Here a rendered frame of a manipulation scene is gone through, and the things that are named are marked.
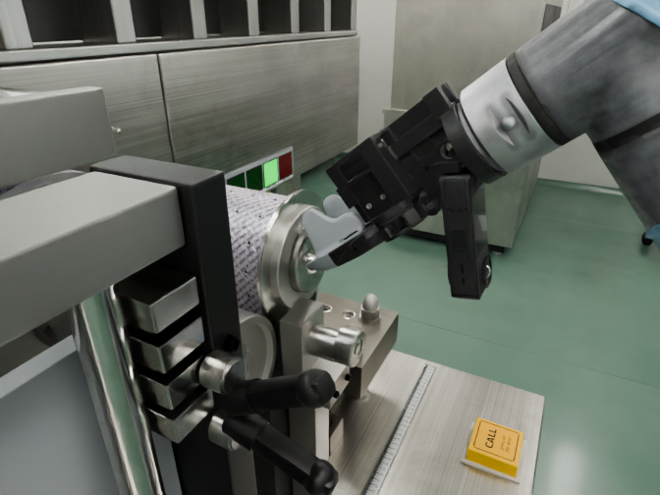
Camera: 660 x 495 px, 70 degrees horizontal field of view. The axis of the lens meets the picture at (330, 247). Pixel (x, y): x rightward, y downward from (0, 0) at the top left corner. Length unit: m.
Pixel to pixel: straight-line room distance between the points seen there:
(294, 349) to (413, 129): 0.26
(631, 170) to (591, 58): 0.08
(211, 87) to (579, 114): 0.65
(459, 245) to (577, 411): 1.97
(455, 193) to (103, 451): 0.29
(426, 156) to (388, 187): 0.04
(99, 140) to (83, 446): 0.14
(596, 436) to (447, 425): 1.47
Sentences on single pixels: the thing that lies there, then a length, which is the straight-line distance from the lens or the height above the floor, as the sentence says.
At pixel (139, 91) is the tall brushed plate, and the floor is 1.39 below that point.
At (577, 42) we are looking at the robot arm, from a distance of 0.35.
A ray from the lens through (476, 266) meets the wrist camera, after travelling 0.41.
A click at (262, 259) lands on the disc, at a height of 1.28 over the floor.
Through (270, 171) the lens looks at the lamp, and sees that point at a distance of 1.03.
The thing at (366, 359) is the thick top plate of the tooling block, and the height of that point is 1.03.
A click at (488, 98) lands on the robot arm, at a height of 1.44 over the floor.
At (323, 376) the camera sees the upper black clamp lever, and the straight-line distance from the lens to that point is 0.16.
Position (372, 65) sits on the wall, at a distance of 5.31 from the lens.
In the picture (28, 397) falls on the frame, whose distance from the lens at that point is 0.19.
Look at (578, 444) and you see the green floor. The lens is 2.20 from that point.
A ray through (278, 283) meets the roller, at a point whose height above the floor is 1.25.
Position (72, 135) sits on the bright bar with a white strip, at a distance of 0.26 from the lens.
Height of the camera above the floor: 1.49
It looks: 26 degrees down
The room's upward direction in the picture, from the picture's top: straight up
